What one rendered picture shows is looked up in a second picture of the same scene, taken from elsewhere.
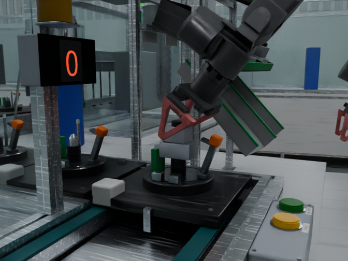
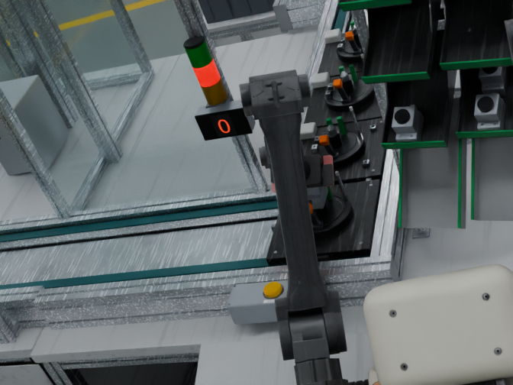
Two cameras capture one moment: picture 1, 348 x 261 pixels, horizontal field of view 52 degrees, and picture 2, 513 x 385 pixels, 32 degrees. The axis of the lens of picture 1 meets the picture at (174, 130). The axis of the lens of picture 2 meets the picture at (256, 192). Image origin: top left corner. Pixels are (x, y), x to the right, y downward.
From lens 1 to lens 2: 2.04 m
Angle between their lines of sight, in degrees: 86
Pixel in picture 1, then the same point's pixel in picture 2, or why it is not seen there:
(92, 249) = (256, 228)
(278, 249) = (238, 295)
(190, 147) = not seen: hidden behind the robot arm
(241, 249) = (234, 280)
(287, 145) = not seen: outside the picture
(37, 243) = (231, 208)
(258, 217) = (281, 276)
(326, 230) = not seen: hidden behind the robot
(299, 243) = (248, 301)
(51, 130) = (240, 150)
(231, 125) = (402, 190)
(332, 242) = (365, 341)
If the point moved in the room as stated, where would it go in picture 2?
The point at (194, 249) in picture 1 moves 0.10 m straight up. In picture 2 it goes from (241, 265) to (227, 233)
